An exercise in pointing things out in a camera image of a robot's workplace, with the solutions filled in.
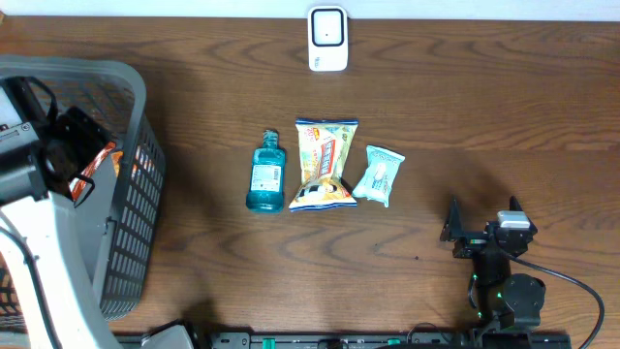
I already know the pale green wet wipes pack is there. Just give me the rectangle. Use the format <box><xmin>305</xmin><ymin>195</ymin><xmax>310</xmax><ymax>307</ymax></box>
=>
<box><xmin>353</xmin><ymin>145</ymin><xmax>405</xmax><ymax>207</ymax></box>

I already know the yellow chips bag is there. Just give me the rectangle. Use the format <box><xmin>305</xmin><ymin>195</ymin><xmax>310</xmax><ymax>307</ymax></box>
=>
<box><xmin>289</xmin><ymin>118</ymin><xmax>358</xmax><ymax>211</ymax></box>

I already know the teal mouthwash bottle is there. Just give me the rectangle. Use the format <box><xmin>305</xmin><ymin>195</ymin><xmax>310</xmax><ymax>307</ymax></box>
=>
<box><xmin>246</xmin><ymin>130</ymin><xmax>286</xmax><ymax>213</ymax></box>

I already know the red orange snack stick packet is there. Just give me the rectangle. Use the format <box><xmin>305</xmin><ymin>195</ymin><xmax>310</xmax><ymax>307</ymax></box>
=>
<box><xmin>70</xmin><ymin>142</ymin><xmax>122</xmax><ymax>203</ymax></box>

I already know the small orange snack box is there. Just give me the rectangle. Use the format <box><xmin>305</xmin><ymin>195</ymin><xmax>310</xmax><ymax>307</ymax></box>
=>
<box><xmin>111</xmin><ymin>151</ymin><xmax>124</xmax><ymax>176</ymax></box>

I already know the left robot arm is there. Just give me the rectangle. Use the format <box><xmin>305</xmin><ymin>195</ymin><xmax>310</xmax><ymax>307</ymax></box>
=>
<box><xmin>1</xmin><ymin>73</ymin><xmax>196</xmax><ymax>348</ymax></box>

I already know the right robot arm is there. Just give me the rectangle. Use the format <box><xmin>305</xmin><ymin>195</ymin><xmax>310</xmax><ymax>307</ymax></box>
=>
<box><xmin>440</xmin><ymin>197</ymin><xmax>546</xmax><ymax>348</ymax></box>

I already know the white barcode scanner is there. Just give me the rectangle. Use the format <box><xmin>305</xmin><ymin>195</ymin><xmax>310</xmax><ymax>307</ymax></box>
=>
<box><xmin>307</xmin><ymin>6</ymin><xmax>349</xmax><ymax>72</ymax></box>

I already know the grey plastic shopping basket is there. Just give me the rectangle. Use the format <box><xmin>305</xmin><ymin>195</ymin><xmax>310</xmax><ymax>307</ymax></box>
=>
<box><xmin>1</xmin><ymin>54</ymin><xmax>166</xmax><ymax>322</ymax></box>

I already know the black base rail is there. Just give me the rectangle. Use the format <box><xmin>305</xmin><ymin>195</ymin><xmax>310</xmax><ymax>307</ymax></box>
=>
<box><xmin>190</xmin><ymin>332</ymin><xmax>572</xmax><ymax>349</ymax></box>

